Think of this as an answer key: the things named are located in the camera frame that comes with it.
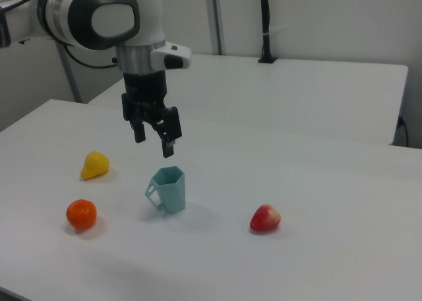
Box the upright grey metal frame post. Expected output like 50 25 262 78
204 0 227 55

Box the teal hexagonal mug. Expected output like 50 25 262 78
145 166 187 216

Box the yellow toy pear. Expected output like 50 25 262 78
80 151 110 182

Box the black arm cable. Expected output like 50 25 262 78
60 43 119 69

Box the white rectangular table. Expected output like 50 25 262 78
87 51 409 147

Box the black pole with base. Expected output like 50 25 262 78
257 0 278 65

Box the black box device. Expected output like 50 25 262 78
0 4 13 49

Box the black plug with cable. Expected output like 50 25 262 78
396 115 410 147

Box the red toy strawberry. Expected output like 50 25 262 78
249 204 282 232

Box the slanted grey metal frame post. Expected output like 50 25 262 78
57 45 82 104

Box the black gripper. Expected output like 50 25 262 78
121 69 183 158

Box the orange toy fruit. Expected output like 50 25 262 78
66 199 98 230

